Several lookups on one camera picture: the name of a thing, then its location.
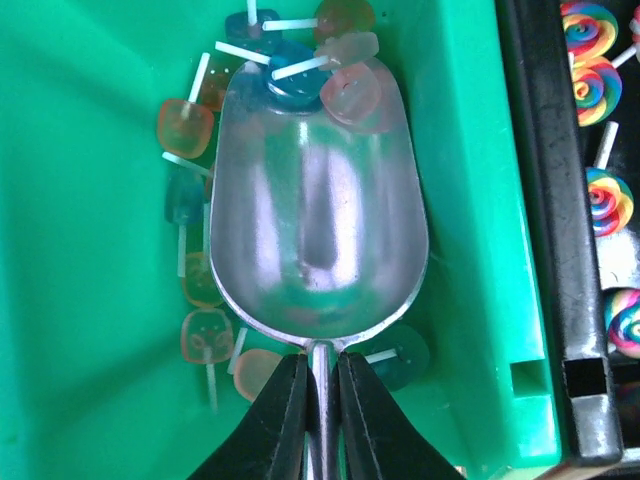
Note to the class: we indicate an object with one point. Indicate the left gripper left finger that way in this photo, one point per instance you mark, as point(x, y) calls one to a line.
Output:
point(268, 443)

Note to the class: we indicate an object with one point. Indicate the green bin with lollipops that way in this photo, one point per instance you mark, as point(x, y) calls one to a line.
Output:
point(93, 383)

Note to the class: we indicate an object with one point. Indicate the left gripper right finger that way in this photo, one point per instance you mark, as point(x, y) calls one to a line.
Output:
point(380, 441)

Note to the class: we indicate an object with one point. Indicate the metal scoop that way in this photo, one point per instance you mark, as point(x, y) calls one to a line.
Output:
point(318, 232)

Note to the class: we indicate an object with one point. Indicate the black bin with swirl lollipops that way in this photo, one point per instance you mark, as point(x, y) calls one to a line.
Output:
point(599, 430)

